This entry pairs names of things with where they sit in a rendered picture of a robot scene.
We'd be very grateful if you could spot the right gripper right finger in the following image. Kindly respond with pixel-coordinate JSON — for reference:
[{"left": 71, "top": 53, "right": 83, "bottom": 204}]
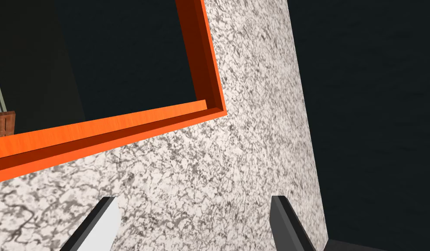
[{"left": 269, "top": 195, "right": 318, "bottom": 251}]

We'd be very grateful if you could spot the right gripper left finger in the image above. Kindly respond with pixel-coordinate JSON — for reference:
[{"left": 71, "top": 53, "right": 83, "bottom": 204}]
[{"left": 59, "top": 197, "right": 122, "bottom": 251}]

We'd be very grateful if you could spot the brown wooden cabinet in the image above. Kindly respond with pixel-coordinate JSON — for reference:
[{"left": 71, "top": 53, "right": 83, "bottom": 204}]
[{"left": 0, "top": 111, "right": 17, "bottom": 139}]

